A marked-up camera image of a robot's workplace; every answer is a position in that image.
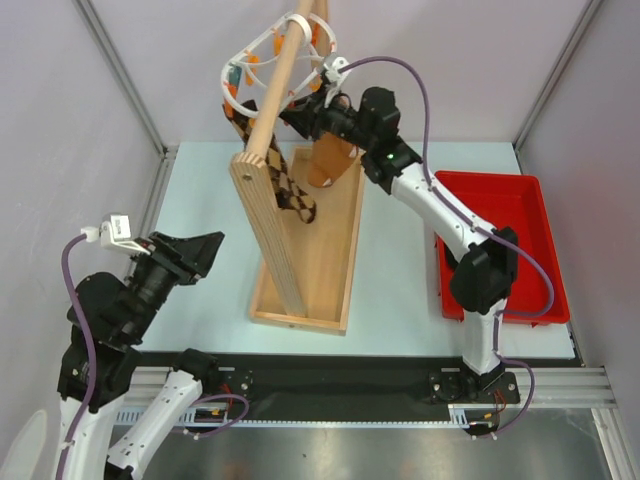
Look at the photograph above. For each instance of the argyle sock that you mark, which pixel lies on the argyle sock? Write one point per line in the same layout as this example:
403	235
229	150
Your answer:
287	192

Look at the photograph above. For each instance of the wooden rack stand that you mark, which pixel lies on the wooden rack stand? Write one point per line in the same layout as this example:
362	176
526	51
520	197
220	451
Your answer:
305	281

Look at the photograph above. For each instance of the brown orange sock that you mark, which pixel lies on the brown orange sock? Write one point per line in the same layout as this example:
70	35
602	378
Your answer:
330	158

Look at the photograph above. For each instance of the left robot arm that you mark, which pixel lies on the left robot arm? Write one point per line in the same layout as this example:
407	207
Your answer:
109	318

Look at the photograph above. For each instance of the teal clothes peg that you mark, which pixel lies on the teal clothes peg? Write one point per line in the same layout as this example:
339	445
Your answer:
235	75

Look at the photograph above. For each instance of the red plastic bin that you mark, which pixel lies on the red plastic bin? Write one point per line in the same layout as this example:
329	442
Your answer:
516	201

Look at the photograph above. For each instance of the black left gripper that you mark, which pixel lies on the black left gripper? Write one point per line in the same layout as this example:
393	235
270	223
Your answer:
189	258

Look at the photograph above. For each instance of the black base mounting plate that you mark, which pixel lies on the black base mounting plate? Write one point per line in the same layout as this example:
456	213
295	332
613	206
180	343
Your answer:
350	389

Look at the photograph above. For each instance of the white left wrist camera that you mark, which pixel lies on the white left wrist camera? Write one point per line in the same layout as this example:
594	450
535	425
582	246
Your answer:
115	234

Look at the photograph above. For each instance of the aluminium frame rail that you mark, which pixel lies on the aluminium frame rail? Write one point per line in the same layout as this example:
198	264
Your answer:
555	388

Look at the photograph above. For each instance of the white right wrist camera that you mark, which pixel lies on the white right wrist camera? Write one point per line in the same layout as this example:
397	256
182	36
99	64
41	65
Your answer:
332	76

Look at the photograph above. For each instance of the white round clip hanger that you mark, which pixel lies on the white round clip hanger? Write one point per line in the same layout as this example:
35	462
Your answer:
264	51

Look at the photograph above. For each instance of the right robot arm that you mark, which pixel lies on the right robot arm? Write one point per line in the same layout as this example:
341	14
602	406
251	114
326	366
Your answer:
486	265

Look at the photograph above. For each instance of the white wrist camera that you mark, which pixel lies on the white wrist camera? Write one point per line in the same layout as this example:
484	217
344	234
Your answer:
115	234
332	76

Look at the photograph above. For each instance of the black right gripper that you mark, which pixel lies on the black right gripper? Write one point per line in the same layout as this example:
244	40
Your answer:
310	116

